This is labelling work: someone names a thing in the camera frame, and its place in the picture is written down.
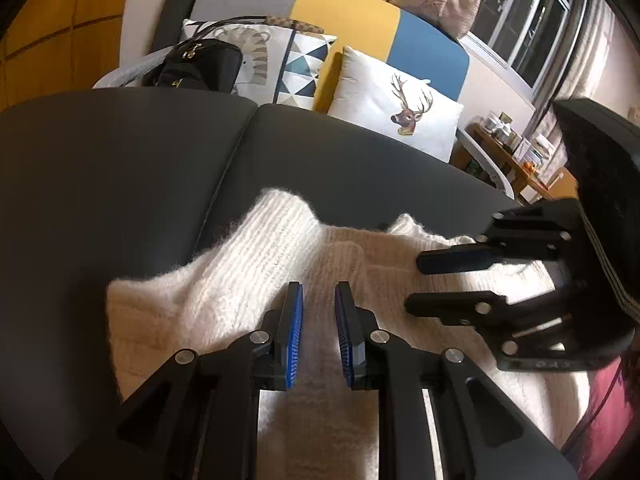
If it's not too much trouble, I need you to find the white knit sweater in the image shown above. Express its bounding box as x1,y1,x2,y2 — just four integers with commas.
106,187,593,480

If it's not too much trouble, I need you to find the triangle pattern pillow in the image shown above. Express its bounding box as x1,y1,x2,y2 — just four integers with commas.
180,19,338,111

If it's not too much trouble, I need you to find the row of small jars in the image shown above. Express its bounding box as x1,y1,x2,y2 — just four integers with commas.
475,112,523,148

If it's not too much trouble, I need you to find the white deer print pillow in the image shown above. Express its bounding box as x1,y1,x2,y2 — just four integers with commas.
327,46,465,163

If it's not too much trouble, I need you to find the black handbag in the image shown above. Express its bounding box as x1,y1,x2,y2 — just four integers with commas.
142,16,326,95

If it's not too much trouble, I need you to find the wooden side table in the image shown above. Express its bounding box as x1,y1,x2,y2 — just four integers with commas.
465,122,581,206

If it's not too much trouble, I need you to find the person's red garment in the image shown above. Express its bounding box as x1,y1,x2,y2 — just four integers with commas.
565,355,640,466

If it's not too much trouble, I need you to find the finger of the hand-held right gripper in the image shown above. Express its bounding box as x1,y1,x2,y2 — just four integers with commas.
404,290,576,356
416,199,583,276

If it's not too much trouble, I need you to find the stack of books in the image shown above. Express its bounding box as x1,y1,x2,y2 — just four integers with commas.
522,132,556,168

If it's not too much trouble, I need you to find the white framed window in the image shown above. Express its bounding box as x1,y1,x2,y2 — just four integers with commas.
460,0,586,96

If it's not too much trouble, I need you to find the grey yellow blue sofa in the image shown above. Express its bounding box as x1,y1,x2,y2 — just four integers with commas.
92,0,516,201

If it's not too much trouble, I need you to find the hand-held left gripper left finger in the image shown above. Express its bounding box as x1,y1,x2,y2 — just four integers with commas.
52,281,305,480

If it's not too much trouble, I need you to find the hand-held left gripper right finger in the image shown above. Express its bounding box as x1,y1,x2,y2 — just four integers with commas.
334,281,581,480

